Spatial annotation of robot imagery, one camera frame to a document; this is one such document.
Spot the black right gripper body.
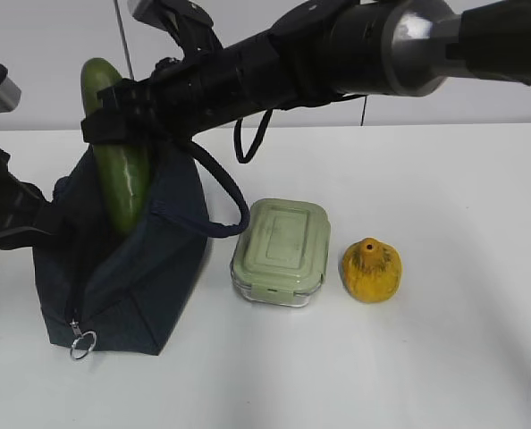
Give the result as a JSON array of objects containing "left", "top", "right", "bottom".
[{"left": 80, "top": 57, "right": 216, "bottom": 147}]

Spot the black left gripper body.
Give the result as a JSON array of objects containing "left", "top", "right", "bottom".
[{"left": 32, "top": 198, "right": 76, "bottom": 246}]

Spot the dark blue fabric lunch bag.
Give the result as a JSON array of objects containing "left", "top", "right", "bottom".
[{"left": 33, "top": 142, "right": 250, "bottom": 355}]

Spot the green cucumber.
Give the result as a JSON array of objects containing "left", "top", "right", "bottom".
[{"left": 80, "top": 57, "right": 151, "bottom": 236}]

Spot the metal zipper pull ring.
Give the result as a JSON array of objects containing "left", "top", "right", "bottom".
[{"left": 69, "top": 320, "right": 98, "bottom": 361}]

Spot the green lidded glass food container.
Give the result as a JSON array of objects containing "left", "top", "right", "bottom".
[{"left": 230, "top": 198, "right": 331, "bottom": 307}]

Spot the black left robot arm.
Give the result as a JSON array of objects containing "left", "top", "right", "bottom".
[{"left": 0, "top": 148, "right": 74, "bottom": 250}]

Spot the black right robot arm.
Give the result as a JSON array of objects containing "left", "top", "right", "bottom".
[{"left": 81, "top": 1, "right": 531, "bottom": 145}]

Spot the yellow toy pumpkin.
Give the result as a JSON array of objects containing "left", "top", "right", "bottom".
[{"left": 340, "top": 238, "right": 402, "bottom": 304}]

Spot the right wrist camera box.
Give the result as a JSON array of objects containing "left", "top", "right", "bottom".
[{"left": 127, "top": 0, "right": 223, "bottom": 58}]

